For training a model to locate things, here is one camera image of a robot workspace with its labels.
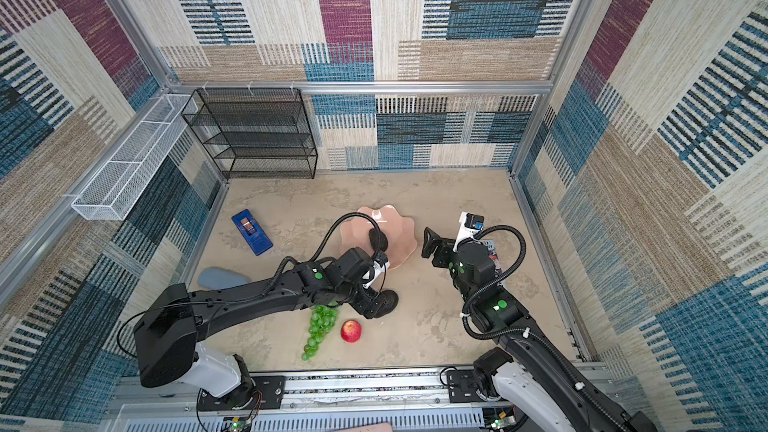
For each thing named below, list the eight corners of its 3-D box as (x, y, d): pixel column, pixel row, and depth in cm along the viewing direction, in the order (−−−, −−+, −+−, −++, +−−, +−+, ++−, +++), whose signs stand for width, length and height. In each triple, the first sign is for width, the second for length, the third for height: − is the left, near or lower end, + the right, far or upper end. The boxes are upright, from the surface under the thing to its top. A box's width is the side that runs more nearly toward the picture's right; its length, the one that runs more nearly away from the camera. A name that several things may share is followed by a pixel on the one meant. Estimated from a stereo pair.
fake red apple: (342, 343, 82) (340, 338, 79) (344, 324, 85) (342, 319, 82) (361, 343, 82) (360, 338, 79) (362, 324, 85) (361, 319, 82)
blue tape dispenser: (255, 257, 100) (247, 245, 94) (237, 228, 107) (228, 215, 102) (272, 246, 102) (265, 234, 97) (253, 219, 110) (246, 206, 104)
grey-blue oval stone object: (197, 289, 93) (194, 286, 92) (205, 270, 97) (202, 267, 96) (247, 289, 93) (244, 286, 92) (252, 270, 97) (250, 267, 96)
